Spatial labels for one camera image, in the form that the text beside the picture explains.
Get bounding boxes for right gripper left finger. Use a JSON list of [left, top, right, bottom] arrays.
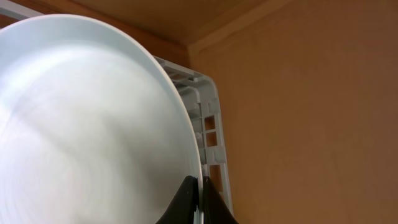
[[156, 175, 199, 224]]

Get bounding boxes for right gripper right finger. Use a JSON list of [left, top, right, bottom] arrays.
[[203, 176, 238, 224]]

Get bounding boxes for light blue plate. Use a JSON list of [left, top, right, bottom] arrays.
[[1, 14, 202, 223]]

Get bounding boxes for grey dishwasher rack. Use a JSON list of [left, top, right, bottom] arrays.
[[1, 0, 233, 210]]

